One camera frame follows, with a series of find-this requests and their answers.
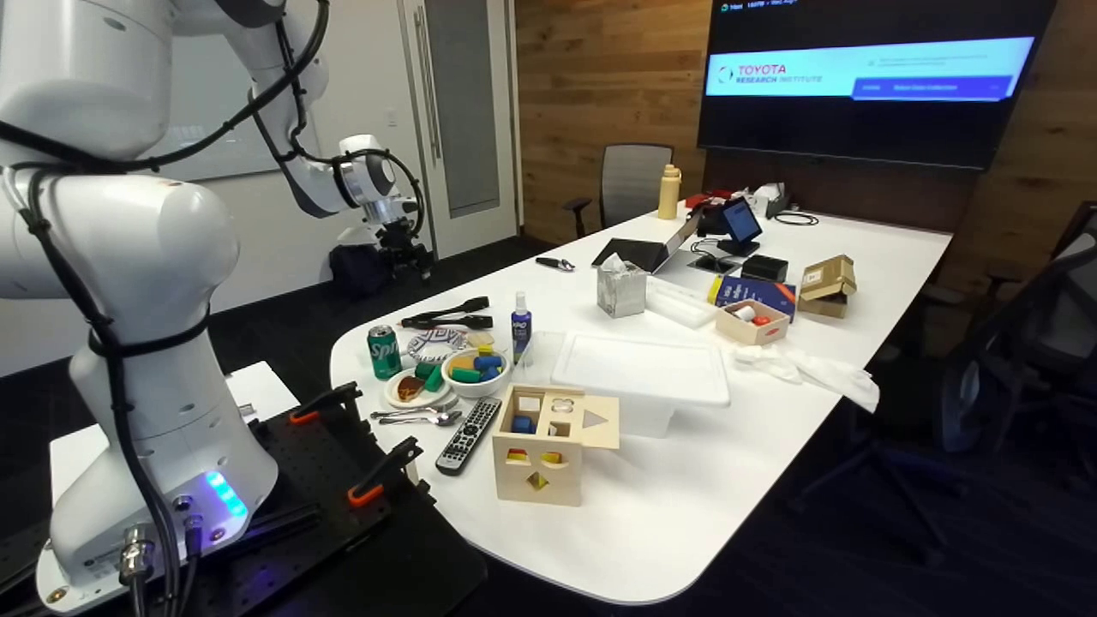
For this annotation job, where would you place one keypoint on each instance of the white bowl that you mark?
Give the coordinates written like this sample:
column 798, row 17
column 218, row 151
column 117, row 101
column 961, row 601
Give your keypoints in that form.
column 475, row 384

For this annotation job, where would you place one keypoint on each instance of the black marker pen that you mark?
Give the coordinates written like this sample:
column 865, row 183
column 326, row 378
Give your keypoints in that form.
column 557, row 266

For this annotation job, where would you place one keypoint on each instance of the black orange clamp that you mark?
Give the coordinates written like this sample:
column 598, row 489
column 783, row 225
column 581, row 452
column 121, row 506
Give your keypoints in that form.
column 309, row 410
column 377, row 474

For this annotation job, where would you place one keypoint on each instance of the blue toy block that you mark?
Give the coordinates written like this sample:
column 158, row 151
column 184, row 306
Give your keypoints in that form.
column 488, row 364

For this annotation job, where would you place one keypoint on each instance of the clear plastic bag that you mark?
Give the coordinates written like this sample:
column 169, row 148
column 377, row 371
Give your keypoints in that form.
column 825, row 378

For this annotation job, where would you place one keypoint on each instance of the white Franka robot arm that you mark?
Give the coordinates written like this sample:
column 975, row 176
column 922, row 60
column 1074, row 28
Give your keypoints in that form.
column 125, row 260

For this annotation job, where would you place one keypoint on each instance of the green block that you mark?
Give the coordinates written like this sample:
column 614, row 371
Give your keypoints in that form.
column 430, row 373

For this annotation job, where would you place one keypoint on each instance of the tan squeeze bottle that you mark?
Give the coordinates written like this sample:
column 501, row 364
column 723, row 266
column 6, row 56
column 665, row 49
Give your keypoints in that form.
column 671, row 193

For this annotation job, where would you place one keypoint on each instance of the black remote control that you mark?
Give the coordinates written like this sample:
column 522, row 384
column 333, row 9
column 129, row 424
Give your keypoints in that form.
column 469, row 441

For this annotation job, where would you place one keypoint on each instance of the open cardboard box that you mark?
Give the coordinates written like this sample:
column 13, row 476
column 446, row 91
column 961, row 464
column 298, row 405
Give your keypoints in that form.
column 826, row 285

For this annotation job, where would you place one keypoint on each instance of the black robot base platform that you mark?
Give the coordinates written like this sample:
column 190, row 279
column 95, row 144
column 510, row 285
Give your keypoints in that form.
column 345, row 548

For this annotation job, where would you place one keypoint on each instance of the small black box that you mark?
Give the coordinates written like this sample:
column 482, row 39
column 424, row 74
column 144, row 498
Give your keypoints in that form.
column 766, row 268

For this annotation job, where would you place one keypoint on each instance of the blue box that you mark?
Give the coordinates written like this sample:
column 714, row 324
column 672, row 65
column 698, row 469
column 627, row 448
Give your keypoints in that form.
column 759, row 293

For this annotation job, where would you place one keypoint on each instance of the wall-mounted TV screen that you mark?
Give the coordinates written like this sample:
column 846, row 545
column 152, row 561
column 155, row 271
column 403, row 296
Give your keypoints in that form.
column 870, row 114

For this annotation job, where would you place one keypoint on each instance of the small tablet on stand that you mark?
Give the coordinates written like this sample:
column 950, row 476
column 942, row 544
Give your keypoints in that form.
column 742, row 225

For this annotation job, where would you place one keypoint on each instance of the white small object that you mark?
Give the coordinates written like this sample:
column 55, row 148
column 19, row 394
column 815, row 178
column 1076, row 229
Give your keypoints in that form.
column 769, row 199

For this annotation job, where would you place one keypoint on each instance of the green soda can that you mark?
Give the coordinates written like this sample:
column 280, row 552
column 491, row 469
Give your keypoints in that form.
column 384, row 355

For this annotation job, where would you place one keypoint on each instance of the small white plate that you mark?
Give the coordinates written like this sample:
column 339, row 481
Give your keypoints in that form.
column 411, row 400

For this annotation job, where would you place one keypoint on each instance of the small open wooden box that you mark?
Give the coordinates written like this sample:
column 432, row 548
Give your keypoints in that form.
column 752, row 325

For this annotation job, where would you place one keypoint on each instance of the gray office chair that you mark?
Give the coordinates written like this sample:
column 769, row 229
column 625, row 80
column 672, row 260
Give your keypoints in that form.
column 634, row 183
column 1015, row 329

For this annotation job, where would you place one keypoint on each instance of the black bag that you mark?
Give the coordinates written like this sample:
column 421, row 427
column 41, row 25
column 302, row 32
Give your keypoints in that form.
column 363, row 275

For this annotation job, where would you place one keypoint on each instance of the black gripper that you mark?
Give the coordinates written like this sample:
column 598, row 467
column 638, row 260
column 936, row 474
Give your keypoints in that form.
column 399, row 229

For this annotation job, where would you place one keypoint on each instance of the small blue spray bottle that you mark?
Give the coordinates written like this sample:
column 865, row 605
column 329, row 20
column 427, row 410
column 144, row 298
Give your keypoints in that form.
column 522, row 325

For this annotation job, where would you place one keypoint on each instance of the wooden shape sorter box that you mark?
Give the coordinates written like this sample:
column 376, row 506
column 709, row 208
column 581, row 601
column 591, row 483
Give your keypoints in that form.
column 535, row 464

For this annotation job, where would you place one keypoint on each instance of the white door with glass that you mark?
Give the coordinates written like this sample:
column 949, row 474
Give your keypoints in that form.
column 464, row 114

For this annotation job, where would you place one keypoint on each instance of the translucent white plastic bin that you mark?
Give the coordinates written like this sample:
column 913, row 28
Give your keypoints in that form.
column 638, row 371

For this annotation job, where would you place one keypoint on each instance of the silver spoon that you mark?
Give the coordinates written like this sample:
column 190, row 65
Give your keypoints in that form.
column 411, row 412
column 430, row 424

